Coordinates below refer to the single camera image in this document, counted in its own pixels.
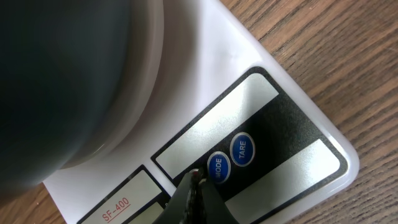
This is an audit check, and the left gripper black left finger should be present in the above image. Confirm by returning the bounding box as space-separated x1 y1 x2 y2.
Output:
153 170 199 224

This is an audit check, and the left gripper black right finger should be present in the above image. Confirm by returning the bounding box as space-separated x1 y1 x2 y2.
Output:
199 179 239 224

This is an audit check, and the white digital kitchen scale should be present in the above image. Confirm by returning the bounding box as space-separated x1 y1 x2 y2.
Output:
44 1 359 223

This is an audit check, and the teal metal bowl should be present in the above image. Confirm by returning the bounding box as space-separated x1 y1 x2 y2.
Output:
1 0 131 199

